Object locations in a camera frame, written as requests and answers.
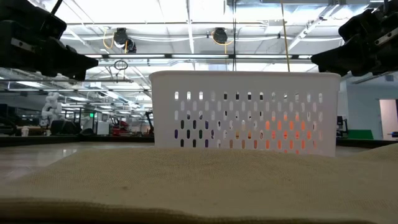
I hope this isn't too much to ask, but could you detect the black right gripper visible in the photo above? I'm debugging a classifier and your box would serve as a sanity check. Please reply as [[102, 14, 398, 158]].
[[310, 0, 398, 77]]

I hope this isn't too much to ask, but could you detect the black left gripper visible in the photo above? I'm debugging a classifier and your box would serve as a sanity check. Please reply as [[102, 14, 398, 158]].
[[0, 0, 99, 81]]

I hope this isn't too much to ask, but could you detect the orange toy fruit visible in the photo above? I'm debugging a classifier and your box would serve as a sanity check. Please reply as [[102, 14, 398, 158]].
[[266, 111, 312, 155]]

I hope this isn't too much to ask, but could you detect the purple toy grape bunch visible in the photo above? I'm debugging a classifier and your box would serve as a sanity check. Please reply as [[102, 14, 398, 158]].
[[174, 119, 215, 147]]

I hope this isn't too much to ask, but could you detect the white robot figure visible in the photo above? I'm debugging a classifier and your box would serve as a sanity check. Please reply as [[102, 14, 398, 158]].
[[41, 91, 63, 127]]

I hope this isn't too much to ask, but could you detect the black chair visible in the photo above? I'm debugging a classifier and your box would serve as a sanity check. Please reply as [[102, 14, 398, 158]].
[[49, 119, 82, 136]]

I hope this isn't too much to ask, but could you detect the white cabinet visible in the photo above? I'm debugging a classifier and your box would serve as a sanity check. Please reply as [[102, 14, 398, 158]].
[[96, 120, 110, 136]]

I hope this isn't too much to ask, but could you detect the green board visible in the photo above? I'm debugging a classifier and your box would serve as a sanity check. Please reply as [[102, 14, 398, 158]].
[[347, 129, 374, 141]]

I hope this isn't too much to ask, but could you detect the red cart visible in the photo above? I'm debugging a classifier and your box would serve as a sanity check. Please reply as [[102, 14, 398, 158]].
[[110, 119, 130, 137]]

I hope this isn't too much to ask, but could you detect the white perforated plastic basket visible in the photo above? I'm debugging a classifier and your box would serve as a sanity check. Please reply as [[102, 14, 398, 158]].
[[149, 70, 342, 158]]

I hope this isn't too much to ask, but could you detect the beige burlap cloth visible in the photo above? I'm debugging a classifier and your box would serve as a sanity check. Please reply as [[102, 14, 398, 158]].
[[0, 144, 398, 224]]

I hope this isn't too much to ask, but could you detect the black coiled cable loop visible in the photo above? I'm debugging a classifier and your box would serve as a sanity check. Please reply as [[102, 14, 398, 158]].
[[113, 59, 129, 71]]

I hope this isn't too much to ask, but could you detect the black ceiling cable reel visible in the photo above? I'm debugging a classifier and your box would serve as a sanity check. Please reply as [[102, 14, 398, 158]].
[[113, 27, 137, 54], [212, 27, 229, 45]]

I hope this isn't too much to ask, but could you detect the yellow hanging cord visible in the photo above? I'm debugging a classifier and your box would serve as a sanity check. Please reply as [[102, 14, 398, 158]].
[[280, 0, 291, 73]]

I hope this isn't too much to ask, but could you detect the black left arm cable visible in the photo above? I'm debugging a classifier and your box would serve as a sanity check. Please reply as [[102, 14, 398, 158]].
[[50, 0, 63, 16]]

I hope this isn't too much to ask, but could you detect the black hanging cable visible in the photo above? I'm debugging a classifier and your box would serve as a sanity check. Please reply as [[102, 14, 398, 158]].
[[232, 0, 237, 72]]

